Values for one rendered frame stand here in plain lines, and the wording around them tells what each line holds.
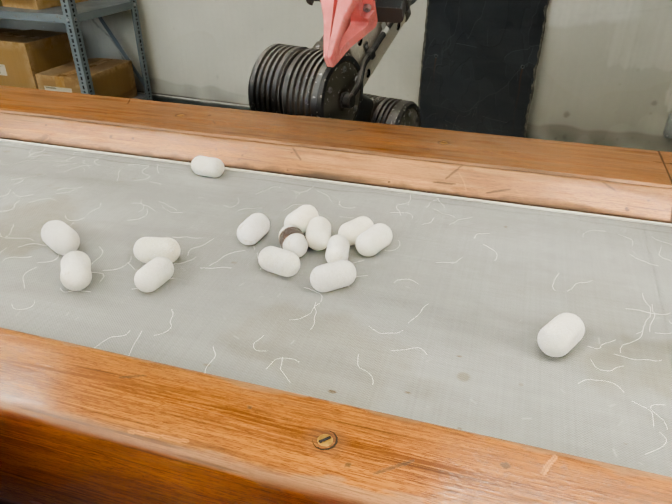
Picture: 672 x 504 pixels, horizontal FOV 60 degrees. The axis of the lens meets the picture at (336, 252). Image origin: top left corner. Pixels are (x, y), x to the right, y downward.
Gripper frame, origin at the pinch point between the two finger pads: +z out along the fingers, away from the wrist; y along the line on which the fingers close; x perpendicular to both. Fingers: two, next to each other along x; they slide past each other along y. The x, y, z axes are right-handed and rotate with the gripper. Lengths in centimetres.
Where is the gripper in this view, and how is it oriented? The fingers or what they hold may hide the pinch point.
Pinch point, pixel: (331, 54)
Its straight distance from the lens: 54.0
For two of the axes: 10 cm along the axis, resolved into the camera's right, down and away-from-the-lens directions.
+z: -2.4, 9.3, -2.9
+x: 1.9, 3.4, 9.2
